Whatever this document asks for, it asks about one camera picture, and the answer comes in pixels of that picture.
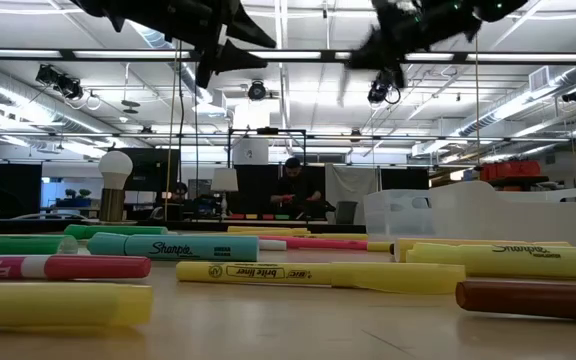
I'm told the grey trash bin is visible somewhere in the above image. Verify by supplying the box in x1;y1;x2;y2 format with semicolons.
335;200;359;226

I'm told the black hanging cable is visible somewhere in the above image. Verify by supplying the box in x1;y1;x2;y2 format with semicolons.
193;62;201;222

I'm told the blue planter with plants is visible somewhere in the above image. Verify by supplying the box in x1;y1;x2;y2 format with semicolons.
55;188;93;209

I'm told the clear plastic divided bin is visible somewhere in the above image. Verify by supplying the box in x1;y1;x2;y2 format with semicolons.
362;189;432;242

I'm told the slim pink highlighter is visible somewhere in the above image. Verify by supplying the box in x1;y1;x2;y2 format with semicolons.
258;235;370;252

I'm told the white plastic bin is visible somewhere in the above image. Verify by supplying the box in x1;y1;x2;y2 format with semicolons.
428;180;576;248

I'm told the tan hanging rope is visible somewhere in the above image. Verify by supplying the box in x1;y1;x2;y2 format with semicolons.
474;34;481;166

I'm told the black frame stand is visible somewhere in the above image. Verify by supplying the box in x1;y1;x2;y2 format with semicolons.
226;127;308;169

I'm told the silver ventilation duct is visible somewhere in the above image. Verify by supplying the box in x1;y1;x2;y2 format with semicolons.
0;69;119;136
132;22;217;104
460;64;576;137

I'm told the black wall screen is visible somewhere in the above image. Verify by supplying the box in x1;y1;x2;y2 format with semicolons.
117;147;182;194

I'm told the red storage bin row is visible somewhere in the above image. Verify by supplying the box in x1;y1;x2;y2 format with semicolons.
480;159;543;182

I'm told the chunky yellow highlighter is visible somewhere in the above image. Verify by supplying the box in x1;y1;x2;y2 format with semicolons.
391;237;573;263
226;225;312;238
404;242;576;282

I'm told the white bulb brass lamp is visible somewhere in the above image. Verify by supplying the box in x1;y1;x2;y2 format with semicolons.
83;149;139;227

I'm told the white shade table lamp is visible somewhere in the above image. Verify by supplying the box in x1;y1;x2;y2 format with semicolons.
210;167;240;221

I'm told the white paper sign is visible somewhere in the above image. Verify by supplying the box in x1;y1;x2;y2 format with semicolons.
232;138;270;167

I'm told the black partition panel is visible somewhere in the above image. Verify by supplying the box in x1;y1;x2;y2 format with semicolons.
380;167;430;191
0;162;43;219
230;164;327;221

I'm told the grey backdrop cloth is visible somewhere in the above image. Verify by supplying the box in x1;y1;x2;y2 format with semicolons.
324;164;380;225

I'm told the brown marker with white end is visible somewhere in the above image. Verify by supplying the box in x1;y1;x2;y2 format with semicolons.
454;279;576;323

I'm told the pink and white marker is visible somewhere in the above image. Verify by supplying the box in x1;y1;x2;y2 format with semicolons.
0;254;153;281

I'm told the teal highlighter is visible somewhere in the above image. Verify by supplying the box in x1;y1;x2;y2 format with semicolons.
86;231;261;263

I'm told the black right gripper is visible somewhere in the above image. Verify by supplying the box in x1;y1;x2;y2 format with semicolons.
347;0;484;89

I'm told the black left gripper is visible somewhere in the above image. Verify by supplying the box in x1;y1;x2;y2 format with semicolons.
70;0;277;89

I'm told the green highlighter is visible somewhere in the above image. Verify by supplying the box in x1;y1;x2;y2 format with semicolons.
0;233;80;257
63;224;170;241

